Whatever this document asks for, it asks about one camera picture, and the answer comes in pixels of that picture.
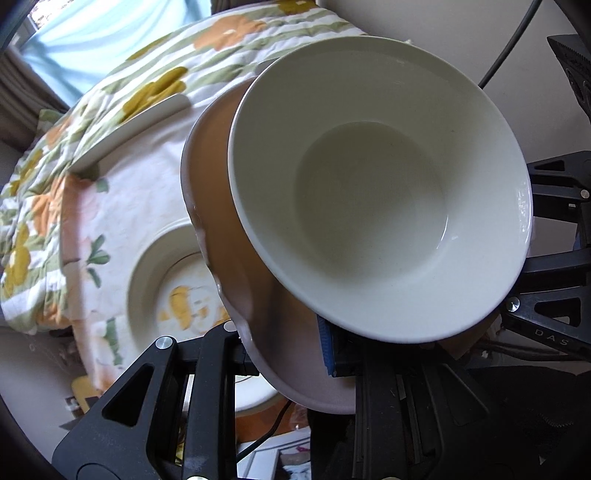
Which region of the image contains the duck cartoon plate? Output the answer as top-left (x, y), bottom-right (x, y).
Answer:
top-left (126, 223), bottom-right (281, 414)

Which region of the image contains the blue window cloth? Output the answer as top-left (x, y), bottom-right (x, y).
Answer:
top-left (20, 0), bottom-right (211, 106)

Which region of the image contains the cream floral tablecloth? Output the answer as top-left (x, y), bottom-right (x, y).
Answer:
top-left (61, 106), bottom-right (204, 392)

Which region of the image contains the striped pillow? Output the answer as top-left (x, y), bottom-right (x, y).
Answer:
top-left (35, 109), bottom-right (64, 139)

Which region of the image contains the left brown curtain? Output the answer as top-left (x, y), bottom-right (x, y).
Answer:
top-left (0, 46), bottom-right (69, 152)

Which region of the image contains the floral striped quilt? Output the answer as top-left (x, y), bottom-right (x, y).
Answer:
top-left (1, 1), bottom-right (362, 334)

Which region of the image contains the cream round bowl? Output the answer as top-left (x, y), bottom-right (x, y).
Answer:
top-left (228, 36), bottom-right (533, 343)

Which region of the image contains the black curved lamp stand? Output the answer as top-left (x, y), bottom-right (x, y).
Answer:
top-left (478, 0), bottom-right (542, 89)

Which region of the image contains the pink square handled bowl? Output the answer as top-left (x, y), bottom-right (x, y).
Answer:
top-left (180, 80), bottom-right (356, 414)

